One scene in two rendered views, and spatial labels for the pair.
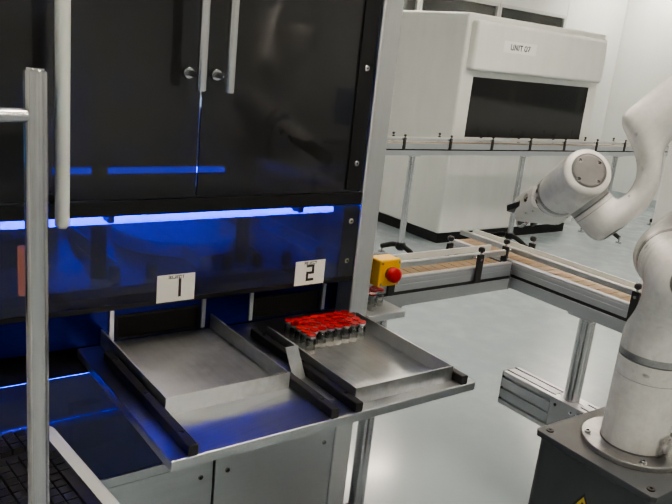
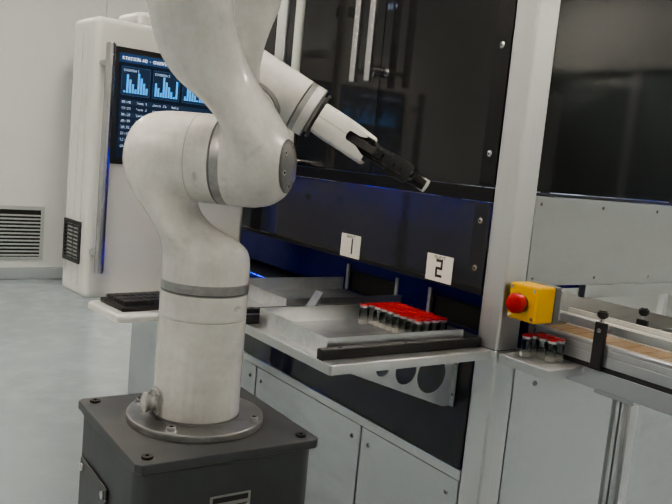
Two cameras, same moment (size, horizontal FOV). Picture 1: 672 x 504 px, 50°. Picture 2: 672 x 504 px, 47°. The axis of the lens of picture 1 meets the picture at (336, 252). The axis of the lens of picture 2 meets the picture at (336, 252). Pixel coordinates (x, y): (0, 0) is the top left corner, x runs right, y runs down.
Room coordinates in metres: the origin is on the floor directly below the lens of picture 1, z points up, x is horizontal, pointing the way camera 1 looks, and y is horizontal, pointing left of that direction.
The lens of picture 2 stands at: (1.48, -1.64, 1.24)
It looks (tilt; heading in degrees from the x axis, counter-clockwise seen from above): 7 degrees down; 92
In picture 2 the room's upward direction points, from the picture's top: 5 degrees clockwise
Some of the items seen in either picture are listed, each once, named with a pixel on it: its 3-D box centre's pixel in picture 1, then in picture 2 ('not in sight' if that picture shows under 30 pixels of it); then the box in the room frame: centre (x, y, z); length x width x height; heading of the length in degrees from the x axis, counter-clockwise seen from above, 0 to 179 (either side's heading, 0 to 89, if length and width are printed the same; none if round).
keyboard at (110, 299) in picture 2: (41, 494); (180, 298); (0.98, 0.42, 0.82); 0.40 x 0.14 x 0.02; 43
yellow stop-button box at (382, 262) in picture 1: (381, 269); (533, 302); (1.82, -0.12, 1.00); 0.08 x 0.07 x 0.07; 38
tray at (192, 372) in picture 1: (191, 357); (317, 293); (1.36, 0.27, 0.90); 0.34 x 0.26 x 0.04; 38
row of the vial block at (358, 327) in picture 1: (333, 334); (393, 321); (1.55, -0.01, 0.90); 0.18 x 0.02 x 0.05; 127
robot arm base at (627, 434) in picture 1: (641, 401); (199, 354); (1.26, -0.61, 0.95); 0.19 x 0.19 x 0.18
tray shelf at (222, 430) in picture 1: (279, 369); (331, 320); (1.41, 0.09, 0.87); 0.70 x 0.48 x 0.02; 128
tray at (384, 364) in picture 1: (356, 352); (360, 326); (1.48, -0.07, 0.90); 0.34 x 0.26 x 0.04; 37
